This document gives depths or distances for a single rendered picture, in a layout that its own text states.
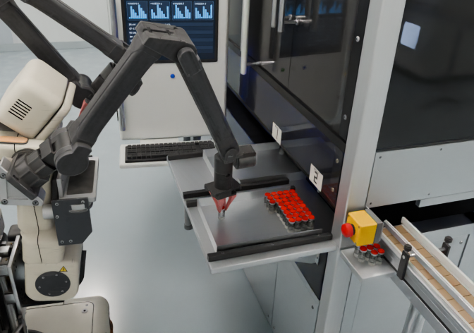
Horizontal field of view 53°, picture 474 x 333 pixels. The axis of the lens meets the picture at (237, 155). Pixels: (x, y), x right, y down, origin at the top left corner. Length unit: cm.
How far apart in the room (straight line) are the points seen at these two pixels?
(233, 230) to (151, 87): 88
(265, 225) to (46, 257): 68
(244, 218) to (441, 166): 63
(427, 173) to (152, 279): 164
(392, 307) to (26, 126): 134
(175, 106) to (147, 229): 105
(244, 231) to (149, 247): 141
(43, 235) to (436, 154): 119
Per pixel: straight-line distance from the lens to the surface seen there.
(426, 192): 156
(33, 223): 155
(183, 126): 223
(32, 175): 124
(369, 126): 131
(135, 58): 109
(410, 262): 144
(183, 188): 173
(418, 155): 146
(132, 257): 281
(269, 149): 201
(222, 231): 151
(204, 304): 251
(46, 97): 132
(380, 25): 122
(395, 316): 189
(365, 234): 138
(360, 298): 172
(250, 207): 162
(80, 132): 118
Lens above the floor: 180
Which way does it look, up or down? 28 degrees down
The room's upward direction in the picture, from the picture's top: 3 degrees clockwise
